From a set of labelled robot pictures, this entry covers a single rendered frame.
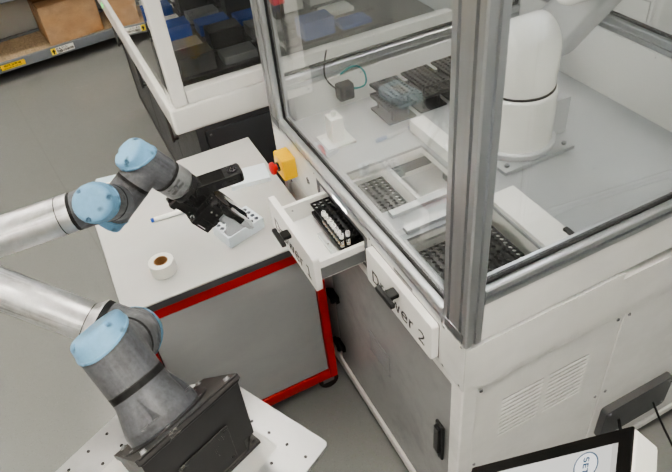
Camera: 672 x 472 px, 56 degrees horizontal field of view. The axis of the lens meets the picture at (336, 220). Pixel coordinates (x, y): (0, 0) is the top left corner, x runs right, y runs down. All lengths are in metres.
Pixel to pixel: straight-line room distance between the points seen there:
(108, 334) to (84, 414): 1.38
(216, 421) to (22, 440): 1.46
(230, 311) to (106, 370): 0.71
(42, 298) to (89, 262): 1.77
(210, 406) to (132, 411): 0.14
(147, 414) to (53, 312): 0.31
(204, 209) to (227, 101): 0.91
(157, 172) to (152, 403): 0.46
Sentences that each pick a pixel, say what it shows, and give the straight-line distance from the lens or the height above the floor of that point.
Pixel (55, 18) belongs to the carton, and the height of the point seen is 0.32.
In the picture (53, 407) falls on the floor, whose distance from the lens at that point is 2.68.
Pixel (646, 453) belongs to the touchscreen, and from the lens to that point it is 0.95.
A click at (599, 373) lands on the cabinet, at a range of 1.83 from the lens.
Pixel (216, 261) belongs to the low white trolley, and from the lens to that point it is 1.81.
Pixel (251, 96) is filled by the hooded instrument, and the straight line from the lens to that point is 2.33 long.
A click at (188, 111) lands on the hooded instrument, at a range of 2.27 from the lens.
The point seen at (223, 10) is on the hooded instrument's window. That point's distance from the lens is 2.20.
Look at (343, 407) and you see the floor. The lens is 2.35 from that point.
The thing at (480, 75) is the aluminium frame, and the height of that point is 1.54.
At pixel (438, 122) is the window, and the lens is 1.08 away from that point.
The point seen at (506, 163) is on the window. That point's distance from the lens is 1.05.
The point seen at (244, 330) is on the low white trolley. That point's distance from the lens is 1.96.
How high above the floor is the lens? 1.97
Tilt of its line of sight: 40 degrees down
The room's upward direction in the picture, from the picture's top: 7 degrees counter-clockwise
